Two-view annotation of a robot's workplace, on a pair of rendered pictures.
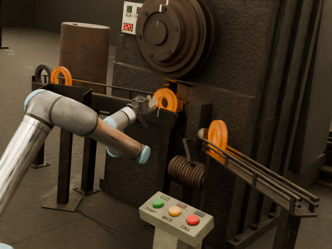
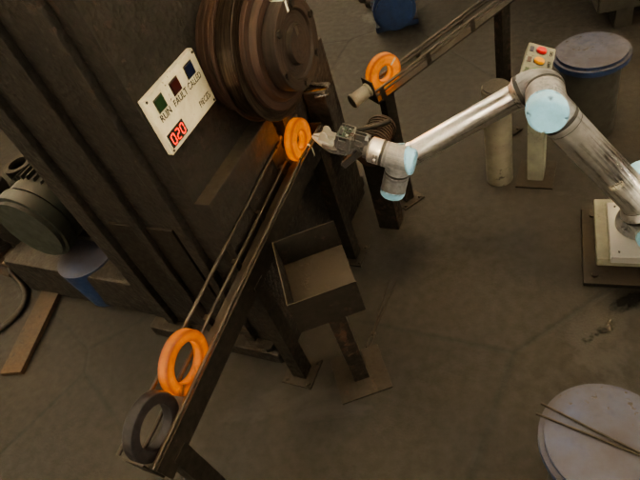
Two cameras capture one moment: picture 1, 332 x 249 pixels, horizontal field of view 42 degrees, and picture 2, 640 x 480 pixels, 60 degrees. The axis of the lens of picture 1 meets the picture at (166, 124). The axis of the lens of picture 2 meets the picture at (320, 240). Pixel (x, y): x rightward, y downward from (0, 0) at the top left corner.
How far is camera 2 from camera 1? 3.00 m
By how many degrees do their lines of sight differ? 79
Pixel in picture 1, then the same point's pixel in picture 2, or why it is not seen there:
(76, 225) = (406, 322)
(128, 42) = (185, 159)
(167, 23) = (296, 20)
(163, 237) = not seen: hidden behind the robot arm
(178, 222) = (548, 58)
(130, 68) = (230, 175)
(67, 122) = not seen: hidden behind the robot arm
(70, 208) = (371, 351)
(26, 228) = (455, 362)
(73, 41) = not seen: outside the picture
